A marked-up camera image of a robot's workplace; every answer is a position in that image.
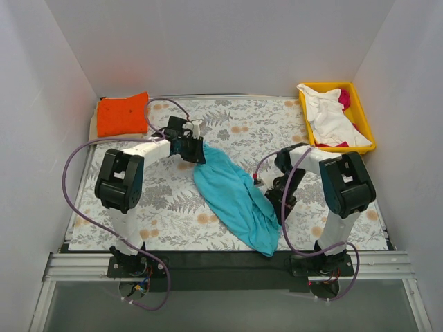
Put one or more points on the aluminium frame rail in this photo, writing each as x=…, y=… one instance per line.
x=94, y=266

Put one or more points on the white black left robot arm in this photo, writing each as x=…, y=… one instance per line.
x=119, y=185

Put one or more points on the beige folded t shirt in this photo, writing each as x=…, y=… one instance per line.
x=114, y=129

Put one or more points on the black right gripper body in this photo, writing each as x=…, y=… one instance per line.
x=277, y=199

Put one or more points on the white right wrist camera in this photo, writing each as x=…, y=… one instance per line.
x=257, y=182

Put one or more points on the yellow plastic bin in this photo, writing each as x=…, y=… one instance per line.
x=355, y=113

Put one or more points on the white t shirt in bin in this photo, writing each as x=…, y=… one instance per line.
x=325, y=115

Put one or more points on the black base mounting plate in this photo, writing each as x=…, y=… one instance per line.
x=231, y=271

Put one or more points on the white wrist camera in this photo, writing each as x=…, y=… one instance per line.
x=257, y=182
x=195, y=127

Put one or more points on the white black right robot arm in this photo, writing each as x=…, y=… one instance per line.
x=347, y=188

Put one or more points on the turquoise t shirt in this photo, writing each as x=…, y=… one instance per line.
x=231, y=195

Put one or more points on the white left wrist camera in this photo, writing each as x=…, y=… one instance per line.
x=195, y=127

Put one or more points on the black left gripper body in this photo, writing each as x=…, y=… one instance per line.
x=193, y=152

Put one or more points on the floral patterned table mat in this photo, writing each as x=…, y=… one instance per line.
x=171, y=214

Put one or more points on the orange folded t shirt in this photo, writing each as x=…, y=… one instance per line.
x=120, y=109

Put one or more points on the magenta t shirt in bin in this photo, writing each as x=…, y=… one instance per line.
x=345, y=97

